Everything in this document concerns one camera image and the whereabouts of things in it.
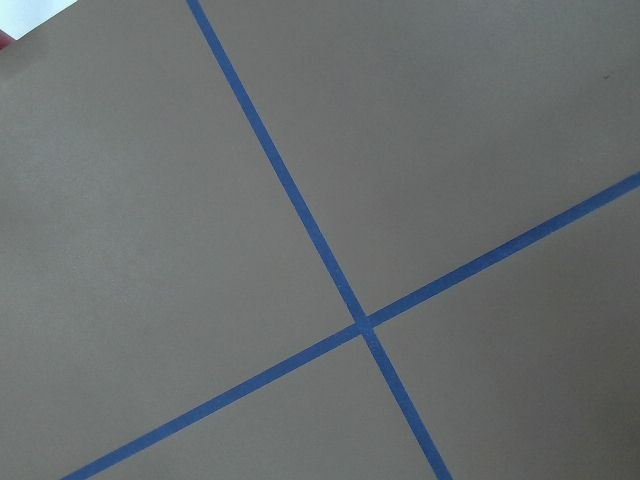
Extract red cylinder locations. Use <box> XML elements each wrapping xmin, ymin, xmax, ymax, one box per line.
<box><xmin>0</xmin><ymin>30</ymin><xmax>14</xmax><ymax>50</ymax></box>

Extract white side table cloth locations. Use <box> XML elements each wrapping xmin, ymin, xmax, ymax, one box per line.
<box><xmin>0</xmin><ymin>0</ymin><xmax>76</xmax><ymax>40</ymax></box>

